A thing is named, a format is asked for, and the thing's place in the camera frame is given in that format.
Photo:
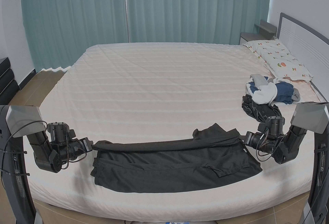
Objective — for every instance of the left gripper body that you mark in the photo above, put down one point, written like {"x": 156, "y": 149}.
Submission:
{"x": 81, "y": 147}

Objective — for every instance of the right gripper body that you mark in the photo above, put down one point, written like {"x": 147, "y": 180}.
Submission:
{"x": 255, "y": 140}

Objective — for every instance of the black T-shirt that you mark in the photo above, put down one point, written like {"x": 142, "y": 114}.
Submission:
{"x": 167, "y": 166}

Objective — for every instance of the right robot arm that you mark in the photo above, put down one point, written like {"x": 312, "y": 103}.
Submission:
{"x": 293, "y": 138}

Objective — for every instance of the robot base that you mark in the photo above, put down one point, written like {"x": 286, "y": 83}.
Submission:
{"x": 178, "y": 222}

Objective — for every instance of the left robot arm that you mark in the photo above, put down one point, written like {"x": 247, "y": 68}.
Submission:
{"x": 41, "y": 151}

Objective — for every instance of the pile of clothes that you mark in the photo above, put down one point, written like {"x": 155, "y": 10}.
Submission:
{"x": 264, "y": 94}

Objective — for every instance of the bed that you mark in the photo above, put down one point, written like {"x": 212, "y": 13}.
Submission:
{"x": 154, "y": 84}

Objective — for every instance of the black patterned garment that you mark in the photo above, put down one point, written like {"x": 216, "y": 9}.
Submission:
{"x": 257, "y": 111}

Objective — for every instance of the white printed pillow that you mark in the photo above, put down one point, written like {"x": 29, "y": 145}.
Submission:
{"x": 280, "y": 58}

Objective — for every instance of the dark grey chest of drawers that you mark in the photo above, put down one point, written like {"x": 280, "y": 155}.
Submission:
{"x": 7, "y": 79}

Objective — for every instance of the grey bedside table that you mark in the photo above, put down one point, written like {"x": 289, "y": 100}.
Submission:
{"x": 250, "y": 37}

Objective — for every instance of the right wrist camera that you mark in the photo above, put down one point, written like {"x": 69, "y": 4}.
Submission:
{"x": 262, "y": 129}

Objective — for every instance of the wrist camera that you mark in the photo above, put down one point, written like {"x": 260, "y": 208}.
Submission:
{"x": 72, "y": 134}
{"x": 262, "y": 129}

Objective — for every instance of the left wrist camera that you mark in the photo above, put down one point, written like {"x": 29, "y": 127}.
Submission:
{"x": 72, "y": 134}

